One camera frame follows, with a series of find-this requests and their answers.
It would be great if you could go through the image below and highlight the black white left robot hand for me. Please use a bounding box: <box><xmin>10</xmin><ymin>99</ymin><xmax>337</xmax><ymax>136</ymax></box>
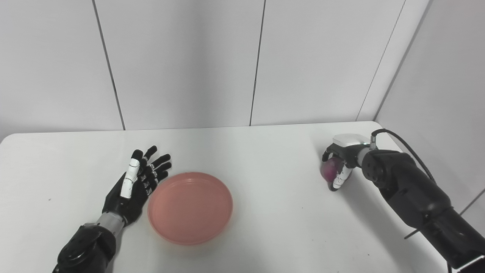
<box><xmin>102</xmin><ymin>145</ymin><xmax>172</xmax><ymax>228</ymax></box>

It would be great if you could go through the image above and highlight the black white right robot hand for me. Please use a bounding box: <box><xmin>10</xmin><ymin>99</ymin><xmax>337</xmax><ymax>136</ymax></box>
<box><xmin>321</xmin><ymin>133</ymin><xmax>370</xmax><ymax>192</ymax></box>

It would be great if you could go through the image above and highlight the purple red onion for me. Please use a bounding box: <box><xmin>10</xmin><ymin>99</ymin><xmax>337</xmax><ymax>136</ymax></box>
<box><xmin>320</xmin><ymin>157</ymin><xmax>344</xmax><ymax>182</ymax></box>

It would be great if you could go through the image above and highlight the pink round plate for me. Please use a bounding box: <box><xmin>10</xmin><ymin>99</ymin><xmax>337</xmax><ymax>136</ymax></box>
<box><xmin>147</xmin><ymin>172</ymin><xmax>234</xmax><ymax>245</ymax></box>

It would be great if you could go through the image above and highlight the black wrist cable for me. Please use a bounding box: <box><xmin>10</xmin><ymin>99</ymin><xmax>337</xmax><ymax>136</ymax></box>
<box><xmin>370</xmin><ymin>128</ymin><xmax>436</xmax><ymax>183</ymax></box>

